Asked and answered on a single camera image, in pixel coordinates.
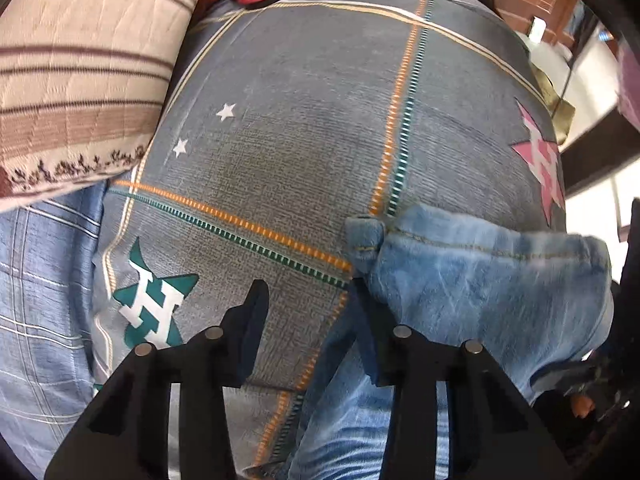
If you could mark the blue striped duvet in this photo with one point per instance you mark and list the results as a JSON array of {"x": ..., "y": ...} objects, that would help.
[{"x": 40, "y": 310}]

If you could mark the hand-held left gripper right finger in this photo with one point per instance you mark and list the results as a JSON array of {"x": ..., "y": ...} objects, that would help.
[{"x": 371, "y": 332}]

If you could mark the blue denim jeans pants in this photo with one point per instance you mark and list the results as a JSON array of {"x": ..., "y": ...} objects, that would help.
[{"x": 475, "y": 285}]

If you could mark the beige striped pillow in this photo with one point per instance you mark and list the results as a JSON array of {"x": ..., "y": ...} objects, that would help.
[{"x": 85, "y": 75}]

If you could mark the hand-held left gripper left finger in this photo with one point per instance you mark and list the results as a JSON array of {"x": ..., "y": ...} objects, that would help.
[{"x": 250, "y": 332}]

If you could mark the grey star-print bedsheet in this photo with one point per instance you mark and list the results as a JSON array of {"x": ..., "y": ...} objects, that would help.
[{"x": 300, "y": 160}]

